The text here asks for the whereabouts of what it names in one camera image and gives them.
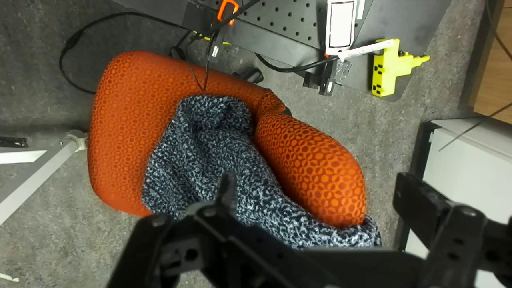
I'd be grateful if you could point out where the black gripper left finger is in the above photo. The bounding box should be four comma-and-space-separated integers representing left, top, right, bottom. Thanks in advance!
215, 171, 241, 215

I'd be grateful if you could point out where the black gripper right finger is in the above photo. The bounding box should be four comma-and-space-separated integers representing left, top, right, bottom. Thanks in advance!
393, 171, 489, 252

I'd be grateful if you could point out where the blue white knitted blanket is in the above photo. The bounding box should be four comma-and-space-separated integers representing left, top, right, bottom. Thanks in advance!
142, 94, 383, 251

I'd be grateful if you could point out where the white cabinet panel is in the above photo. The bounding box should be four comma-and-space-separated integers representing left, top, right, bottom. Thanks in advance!
398, 116, 512, 288

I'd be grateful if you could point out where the yellow plug block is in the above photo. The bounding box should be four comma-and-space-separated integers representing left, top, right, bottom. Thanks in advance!
369, 36, 433, 99

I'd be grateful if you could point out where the wooden desk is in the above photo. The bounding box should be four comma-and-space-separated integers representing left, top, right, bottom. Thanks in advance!
470, 0, 512, 126

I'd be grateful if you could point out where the white table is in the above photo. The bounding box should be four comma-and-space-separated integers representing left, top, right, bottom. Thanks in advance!
0, 127, 89, 225

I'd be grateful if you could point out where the white label card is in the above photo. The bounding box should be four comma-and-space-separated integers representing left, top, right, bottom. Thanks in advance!
324, 0, 366, 59

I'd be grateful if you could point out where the black cable connector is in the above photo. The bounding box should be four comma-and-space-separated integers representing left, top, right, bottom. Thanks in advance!
302, 54, 345, 95

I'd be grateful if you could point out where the orange clamp handle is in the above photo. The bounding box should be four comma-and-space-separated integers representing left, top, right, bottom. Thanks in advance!
215, 0, 244, 27

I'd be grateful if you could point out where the black floor cable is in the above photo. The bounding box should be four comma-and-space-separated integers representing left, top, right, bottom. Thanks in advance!
58, 11, 215, 95

